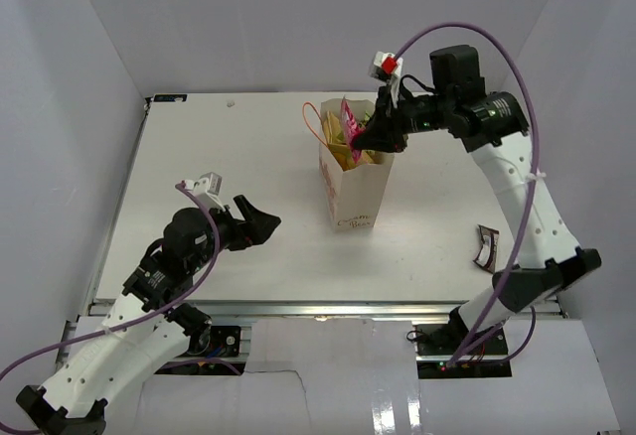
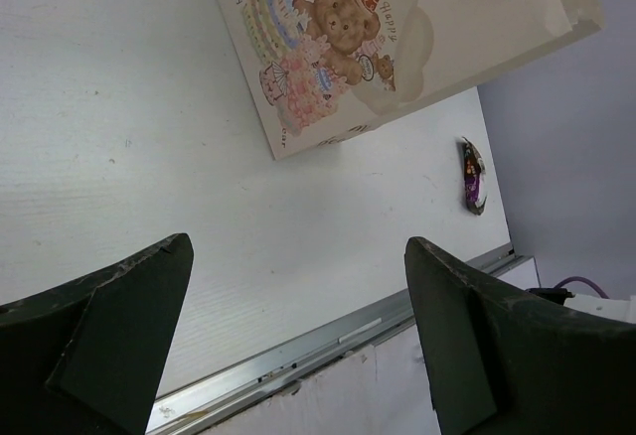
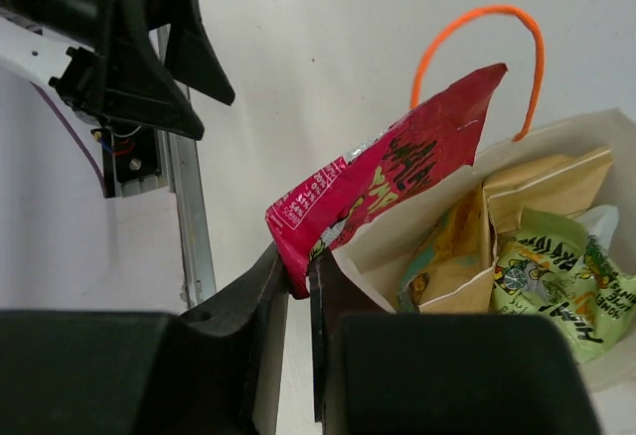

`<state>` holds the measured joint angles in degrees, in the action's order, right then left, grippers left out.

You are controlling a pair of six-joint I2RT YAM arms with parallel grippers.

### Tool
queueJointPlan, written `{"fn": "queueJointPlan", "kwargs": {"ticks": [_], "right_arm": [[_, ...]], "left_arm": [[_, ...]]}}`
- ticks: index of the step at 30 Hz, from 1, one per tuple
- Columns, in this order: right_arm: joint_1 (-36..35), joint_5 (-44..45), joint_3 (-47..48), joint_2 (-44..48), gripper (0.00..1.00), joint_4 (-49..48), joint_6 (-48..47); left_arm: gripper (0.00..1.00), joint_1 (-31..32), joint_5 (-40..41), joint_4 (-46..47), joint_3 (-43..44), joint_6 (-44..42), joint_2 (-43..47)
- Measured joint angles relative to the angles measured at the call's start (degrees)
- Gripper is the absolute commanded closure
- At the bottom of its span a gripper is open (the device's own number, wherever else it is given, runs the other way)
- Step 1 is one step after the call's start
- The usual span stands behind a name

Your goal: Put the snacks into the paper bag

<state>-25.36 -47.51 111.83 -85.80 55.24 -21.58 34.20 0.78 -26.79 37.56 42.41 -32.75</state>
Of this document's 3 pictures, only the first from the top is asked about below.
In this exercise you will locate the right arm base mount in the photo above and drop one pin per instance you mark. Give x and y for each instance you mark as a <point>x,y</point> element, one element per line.
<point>481,362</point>

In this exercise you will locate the cream paper bag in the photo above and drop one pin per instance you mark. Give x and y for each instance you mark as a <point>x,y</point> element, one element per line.
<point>354,197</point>

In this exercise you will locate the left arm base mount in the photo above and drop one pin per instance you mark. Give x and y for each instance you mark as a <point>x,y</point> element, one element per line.
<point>214,352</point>

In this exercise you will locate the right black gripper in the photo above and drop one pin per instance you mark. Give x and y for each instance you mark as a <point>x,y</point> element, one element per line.
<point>380,135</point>

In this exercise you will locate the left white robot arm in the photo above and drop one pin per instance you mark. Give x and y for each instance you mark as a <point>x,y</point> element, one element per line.
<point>149,323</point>

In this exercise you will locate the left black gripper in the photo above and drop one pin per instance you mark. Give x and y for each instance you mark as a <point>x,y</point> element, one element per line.
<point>254,229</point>

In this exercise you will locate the green candy packet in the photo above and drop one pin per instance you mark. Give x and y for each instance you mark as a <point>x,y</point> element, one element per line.
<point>363,123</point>

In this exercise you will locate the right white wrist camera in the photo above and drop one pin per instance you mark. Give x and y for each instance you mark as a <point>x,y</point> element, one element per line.
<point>386,68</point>

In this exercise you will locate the red candy packet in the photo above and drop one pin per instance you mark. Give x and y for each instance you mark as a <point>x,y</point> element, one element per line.
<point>350,128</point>

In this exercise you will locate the brown chocolate wrapper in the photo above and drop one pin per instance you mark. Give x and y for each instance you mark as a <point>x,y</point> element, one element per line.
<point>486,257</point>

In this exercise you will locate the yellow chips bag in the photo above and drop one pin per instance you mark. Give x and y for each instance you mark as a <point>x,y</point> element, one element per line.
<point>334,137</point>

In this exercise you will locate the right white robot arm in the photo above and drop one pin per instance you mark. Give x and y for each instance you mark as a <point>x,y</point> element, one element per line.
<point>496,134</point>

